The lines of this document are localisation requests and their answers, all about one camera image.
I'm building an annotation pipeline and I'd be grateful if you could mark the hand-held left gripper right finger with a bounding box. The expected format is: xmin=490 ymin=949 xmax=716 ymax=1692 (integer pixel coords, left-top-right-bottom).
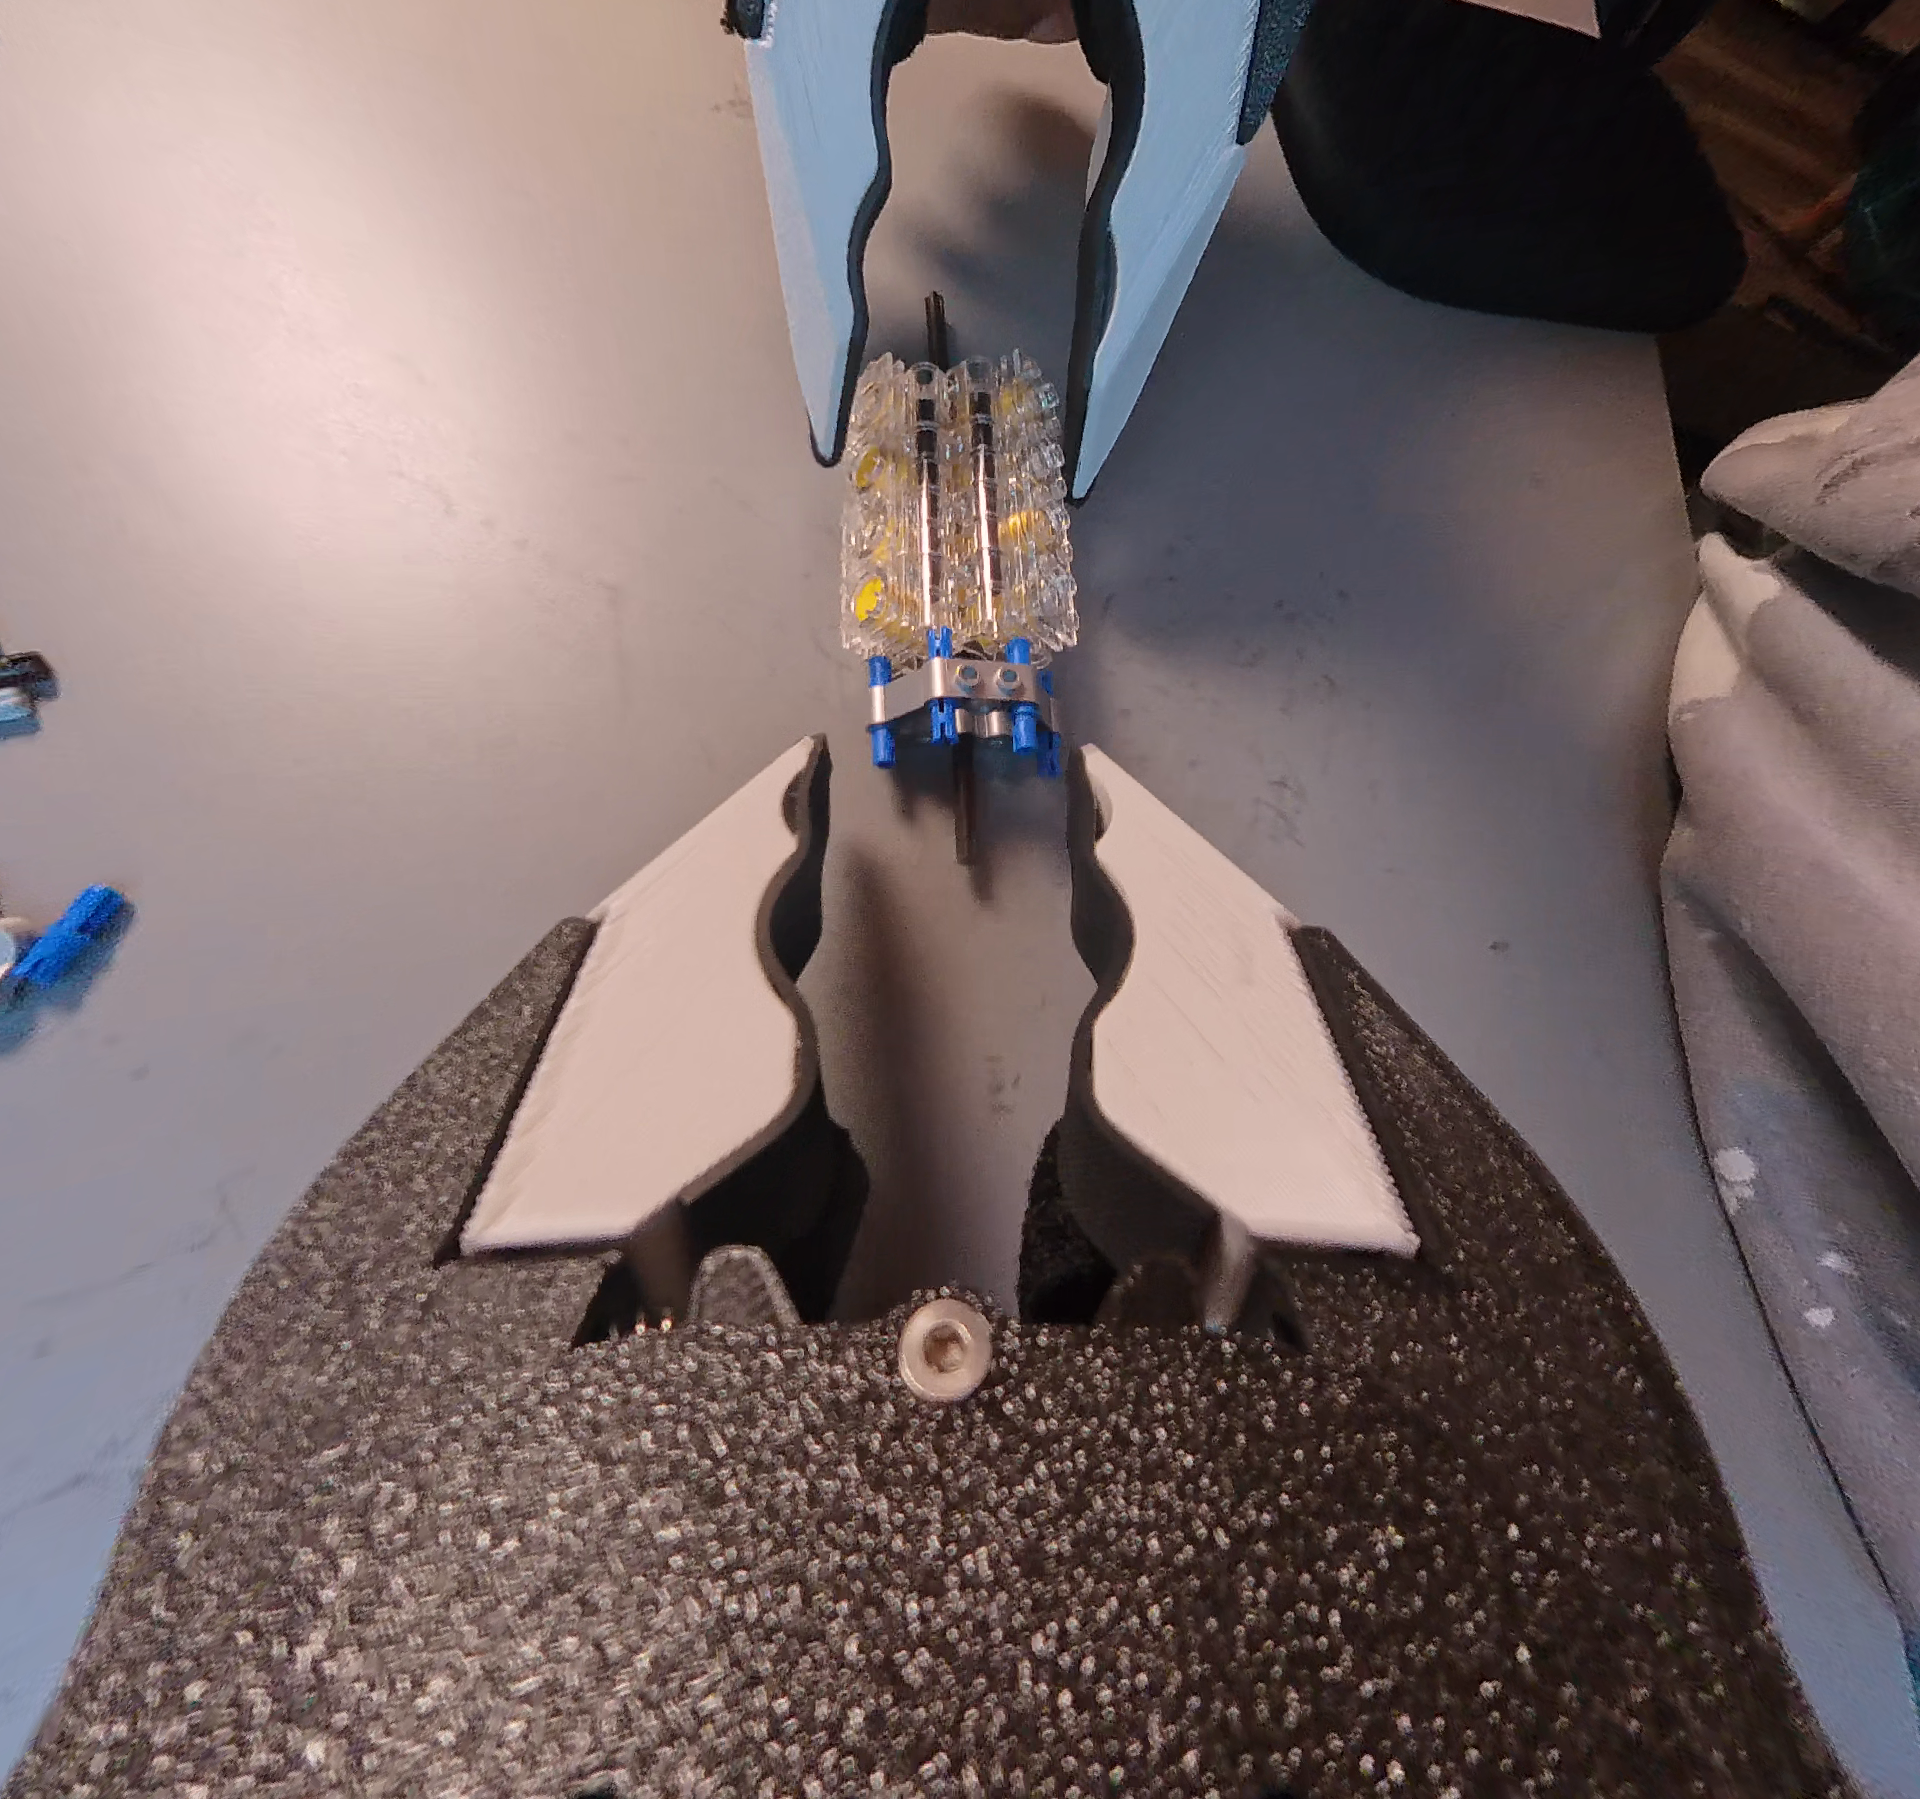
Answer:
xmin=1063 ymin=745 xmax=1422 ymax=1335

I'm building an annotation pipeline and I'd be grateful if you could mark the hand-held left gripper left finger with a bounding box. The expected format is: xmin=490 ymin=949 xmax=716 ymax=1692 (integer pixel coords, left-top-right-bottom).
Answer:
xmin=456 ymin=737 xmax=835 ymax=1327

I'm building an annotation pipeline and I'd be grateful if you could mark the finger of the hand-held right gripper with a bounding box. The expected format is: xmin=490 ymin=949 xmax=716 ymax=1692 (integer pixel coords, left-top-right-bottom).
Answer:
xmin=1065 ymin=0 xmax=1283 ymax=499
xmin=743 ymin=0 xmax=950 ymax=465

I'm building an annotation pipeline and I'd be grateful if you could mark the clear block with yellow pistons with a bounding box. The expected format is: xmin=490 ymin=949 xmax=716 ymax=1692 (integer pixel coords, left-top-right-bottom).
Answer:
xmin=837 ymin=349 xmax=1086 ymax=669

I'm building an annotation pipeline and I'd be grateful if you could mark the grey beam frame with holes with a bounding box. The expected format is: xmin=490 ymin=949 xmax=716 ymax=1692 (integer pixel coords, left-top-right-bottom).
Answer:
xmin=863 ymin=653 xmax=1065 ymax=751

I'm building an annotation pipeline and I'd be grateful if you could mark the black office chair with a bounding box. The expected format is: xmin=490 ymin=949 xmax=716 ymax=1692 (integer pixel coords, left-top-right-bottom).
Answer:
xmin=1271 ymin=0 xmax=1751 ymax=333

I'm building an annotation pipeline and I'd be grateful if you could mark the pile of mixed building parts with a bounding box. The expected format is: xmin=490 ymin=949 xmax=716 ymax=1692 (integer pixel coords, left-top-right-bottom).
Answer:
xmin=0 ymin=647 xmax=137 ymax=1009

